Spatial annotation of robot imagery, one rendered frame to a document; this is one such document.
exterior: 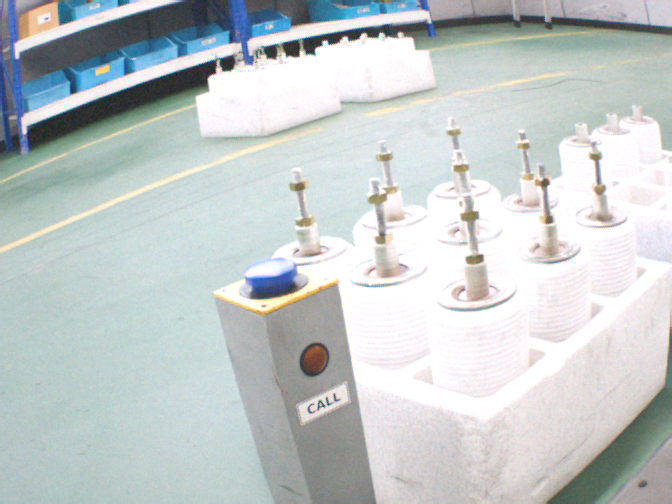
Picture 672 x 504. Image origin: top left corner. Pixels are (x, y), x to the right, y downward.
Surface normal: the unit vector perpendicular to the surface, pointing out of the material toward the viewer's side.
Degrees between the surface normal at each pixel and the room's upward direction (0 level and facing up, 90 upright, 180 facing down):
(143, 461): 0
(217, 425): 0
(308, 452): 90
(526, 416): 90
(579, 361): 90
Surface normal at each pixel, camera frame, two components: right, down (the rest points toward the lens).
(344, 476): 0.62, 0.15
